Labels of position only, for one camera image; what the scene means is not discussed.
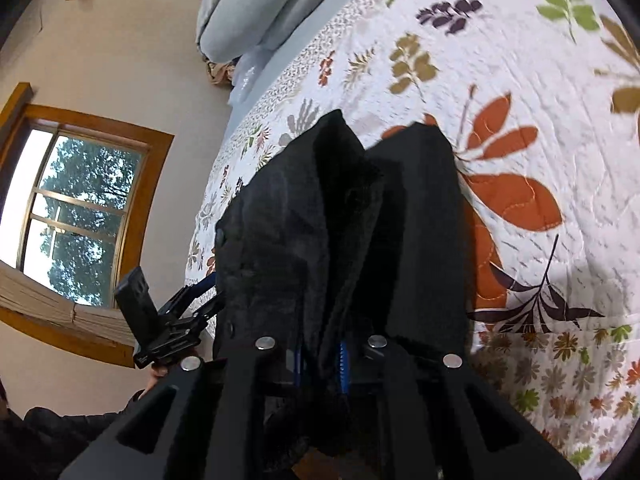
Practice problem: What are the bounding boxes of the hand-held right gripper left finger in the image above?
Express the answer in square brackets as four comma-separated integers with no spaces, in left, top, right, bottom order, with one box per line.
[57,335,302,480]

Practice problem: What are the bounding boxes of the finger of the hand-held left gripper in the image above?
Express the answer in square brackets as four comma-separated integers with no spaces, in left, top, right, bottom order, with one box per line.
[185,292,227,333]
[160,272,223,313]

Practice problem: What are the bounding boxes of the person's left hand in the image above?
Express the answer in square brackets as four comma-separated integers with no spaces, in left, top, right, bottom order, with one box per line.
[139,364,170,402]

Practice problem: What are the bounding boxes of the floral quilt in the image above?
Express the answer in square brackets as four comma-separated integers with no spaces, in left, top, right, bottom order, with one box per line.
[185,0,640,480]

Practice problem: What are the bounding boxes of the grey bed sheet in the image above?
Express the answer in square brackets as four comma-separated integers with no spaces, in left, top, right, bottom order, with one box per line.
[222,0,361,136]

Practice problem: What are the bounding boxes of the person's left forearm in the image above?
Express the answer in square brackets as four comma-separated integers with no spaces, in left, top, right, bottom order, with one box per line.
[0,390,153,480]

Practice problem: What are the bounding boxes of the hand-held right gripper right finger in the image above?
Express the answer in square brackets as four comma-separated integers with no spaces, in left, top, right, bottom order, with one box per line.
[337,332,583,480]

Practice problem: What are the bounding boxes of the folded grey duvet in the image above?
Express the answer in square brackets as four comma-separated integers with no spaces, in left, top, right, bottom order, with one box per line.
[196,0,396,63]

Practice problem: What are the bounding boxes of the black pants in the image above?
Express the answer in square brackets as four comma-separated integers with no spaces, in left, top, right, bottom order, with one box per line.
[212,109,476,473]

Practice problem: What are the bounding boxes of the beige curtain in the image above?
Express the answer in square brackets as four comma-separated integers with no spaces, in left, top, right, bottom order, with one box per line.
[0,259,138,348]

